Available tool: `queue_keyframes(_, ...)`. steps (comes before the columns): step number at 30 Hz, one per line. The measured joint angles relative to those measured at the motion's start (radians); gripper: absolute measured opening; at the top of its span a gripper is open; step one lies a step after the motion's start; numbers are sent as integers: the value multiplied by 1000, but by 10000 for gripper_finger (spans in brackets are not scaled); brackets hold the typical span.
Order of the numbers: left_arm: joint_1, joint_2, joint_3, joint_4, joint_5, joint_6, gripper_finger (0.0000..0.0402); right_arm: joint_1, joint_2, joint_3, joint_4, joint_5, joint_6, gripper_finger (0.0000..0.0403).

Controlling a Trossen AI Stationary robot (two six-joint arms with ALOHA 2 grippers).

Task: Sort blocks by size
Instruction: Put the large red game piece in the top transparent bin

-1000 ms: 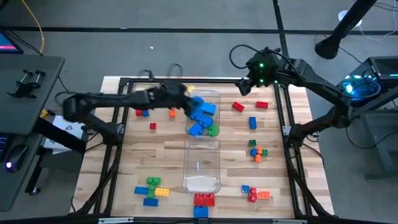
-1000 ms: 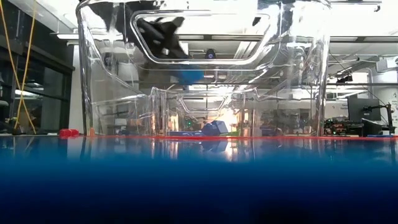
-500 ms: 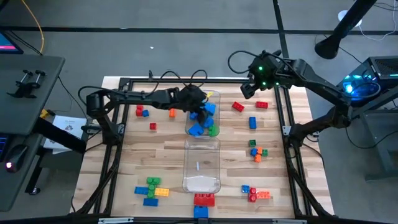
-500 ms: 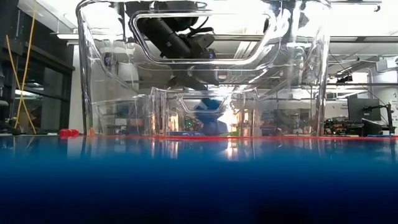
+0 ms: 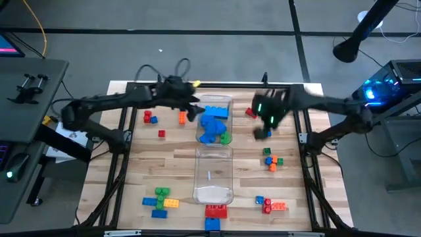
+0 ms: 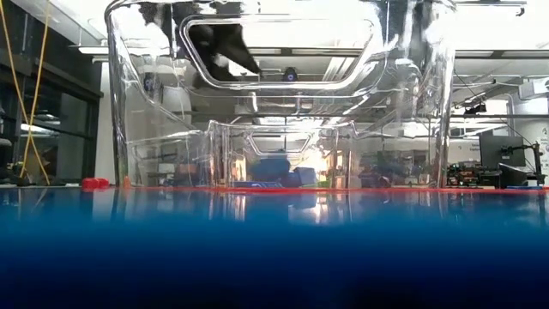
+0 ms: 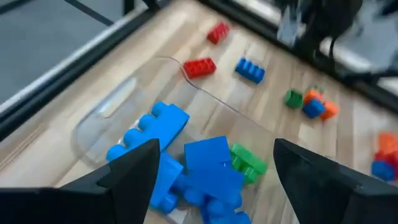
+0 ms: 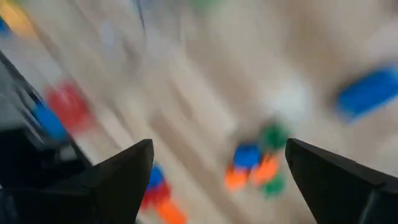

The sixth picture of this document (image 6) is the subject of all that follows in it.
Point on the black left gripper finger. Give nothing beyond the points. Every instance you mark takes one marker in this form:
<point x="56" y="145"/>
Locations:
<point x="242" y="47"/>
<point x="212" y="51"/>

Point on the black ceiling device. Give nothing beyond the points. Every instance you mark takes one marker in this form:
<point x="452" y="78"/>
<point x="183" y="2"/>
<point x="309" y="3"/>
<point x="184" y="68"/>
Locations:
<point x="475" y="109"/>

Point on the desk with electronics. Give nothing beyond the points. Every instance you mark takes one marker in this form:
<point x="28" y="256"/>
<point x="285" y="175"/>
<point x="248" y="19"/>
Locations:
<point x="472" y="176"/>

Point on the small red block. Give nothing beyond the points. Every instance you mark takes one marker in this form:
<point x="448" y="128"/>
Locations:
<point x="95" y="183"/>

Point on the black computer monitor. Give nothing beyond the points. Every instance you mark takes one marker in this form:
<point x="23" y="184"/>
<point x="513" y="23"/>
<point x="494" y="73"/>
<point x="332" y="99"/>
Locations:
<point x="499" y="150"/>

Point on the clear plastic bin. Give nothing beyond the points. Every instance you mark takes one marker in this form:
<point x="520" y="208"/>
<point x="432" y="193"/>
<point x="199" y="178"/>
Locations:
<point x="281" y="125"/>
<point x="279" y="87"/>

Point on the overhead camera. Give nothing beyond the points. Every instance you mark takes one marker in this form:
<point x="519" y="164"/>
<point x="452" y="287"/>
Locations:
<point x="290" y="75"/>

